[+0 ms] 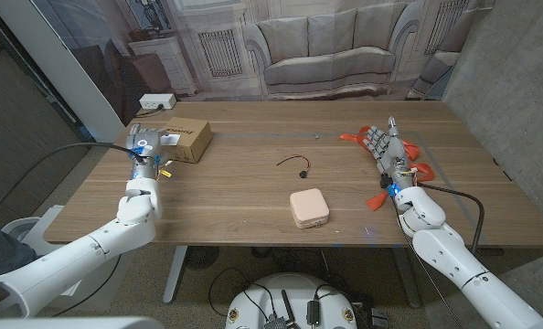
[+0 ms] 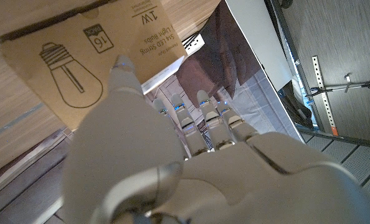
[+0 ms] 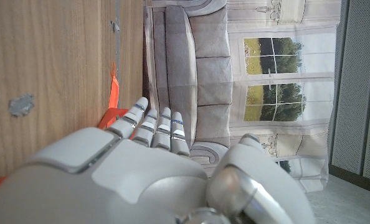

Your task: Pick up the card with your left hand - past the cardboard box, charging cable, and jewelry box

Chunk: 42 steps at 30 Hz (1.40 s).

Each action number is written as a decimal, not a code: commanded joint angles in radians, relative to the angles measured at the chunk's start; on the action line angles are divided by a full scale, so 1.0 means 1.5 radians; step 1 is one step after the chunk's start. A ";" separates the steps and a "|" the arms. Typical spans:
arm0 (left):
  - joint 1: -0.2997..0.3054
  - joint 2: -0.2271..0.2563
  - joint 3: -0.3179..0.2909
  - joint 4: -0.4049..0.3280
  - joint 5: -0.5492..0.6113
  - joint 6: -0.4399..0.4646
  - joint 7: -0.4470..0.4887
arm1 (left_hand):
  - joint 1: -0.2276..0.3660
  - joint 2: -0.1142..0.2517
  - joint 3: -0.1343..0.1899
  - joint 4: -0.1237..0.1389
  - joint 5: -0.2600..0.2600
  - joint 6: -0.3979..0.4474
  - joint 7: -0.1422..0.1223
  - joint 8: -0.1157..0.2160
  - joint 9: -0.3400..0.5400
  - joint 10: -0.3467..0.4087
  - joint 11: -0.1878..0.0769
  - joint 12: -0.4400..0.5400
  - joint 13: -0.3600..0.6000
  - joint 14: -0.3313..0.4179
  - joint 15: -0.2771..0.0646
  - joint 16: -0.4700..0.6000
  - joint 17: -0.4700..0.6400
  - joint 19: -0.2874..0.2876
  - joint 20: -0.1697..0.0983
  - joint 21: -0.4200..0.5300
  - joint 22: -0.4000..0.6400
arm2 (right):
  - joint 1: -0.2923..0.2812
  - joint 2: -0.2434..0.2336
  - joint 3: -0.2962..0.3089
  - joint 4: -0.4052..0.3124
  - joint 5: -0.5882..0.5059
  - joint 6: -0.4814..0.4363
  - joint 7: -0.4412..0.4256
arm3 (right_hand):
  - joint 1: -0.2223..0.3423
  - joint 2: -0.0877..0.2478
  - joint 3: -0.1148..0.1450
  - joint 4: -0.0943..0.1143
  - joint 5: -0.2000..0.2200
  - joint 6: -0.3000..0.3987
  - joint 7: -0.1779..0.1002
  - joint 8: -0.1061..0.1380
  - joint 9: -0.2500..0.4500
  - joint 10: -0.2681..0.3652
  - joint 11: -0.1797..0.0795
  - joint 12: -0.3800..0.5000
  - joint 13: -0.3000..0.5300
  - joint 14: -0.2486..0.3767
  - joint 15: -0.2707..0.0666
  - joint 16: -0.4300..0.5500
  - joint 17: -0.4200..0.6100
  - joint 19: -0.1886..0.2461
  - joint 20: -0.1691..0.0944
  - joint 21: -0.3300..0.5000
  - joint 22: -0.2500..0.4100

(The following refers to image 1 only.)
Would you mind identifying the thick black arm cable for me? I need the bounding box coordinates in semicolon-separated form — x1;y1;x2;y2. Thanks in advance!
417;181;486;256
0;142;147;225

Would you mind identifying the white table leg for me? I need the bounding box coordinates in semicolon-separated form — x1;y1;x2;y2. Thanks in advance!
392;249;421;310
163;246;189;305

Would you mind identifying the black dongle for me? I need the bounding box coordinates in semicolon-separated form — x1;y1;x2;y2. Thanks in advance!
306;299;321;326

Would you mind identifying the black antenna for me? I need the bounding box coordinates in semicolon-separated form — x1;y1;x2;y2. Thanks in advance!
280;290;296;328

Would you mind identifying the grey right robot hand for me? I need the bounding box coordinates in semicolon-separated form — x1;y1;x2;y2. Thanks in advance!
361;116;417;190

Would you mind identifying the white power strip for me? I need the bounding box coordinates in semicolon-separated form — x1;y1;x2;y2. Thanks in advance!
139;93;177;111

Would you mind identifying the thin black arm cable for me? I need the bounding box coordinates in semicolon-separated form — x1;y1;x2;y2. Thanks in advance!
394;207;464;329
54;253;123;317

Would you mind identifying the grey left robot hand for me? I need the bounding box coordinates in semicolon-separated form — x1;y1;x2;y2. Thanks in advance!
124;122;179;181

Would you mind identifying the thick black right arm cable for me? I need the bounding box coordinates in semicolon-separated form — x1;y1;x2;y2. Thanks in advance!
417;181;486;256

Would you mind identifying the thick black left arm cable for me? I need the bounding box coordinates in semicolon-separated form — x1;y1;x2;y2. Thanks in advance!
0;142;147;225

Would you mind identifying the red black charging cable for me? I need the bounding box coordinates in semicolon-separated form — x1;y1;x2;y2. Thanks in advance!
276;154;313;179

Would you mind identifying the white floor base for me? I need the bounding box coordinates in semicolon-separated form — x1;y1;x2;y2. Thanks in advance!
1;205;122;312

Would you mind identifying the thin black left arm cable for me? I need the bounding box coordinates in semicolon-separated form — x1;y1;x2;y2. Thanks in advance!
54;253;123;317

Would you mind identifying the white robot head edge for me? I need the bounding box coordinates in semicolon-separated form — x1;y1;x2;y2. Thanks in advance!
0;316;165;329

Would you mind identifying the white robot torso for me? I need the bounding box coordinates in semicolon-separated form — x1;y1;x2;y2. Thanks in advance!
225;272;358;329

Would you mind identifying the black power strip cord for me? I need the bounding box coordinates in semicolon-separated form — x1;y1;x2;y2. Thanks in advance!
133;104;165;119

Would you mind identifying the pink jewelry box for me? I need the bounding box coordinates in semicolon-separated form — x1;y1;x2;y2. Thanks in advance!
289;187;331;229

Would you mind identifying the brown cardboard box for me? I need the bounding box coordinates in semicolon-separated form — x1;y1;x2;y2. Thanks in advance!
161;116;214;165

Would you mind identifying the printed living room backdrop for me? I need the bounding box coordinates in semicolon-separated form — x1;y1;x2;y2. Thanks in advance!
28;0;496;101

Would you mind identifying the orange fabric strap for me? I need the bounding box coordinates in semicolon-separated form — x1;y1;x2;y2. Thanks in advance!
338;126;436;212

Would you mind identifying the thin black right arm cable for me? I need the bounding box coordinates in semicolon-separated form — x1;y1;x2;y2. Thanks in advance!
394;207;464;329

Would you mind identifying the black round floor fan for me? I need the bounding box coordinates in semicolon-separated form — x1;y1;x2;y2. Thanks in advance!
184;246;220;271

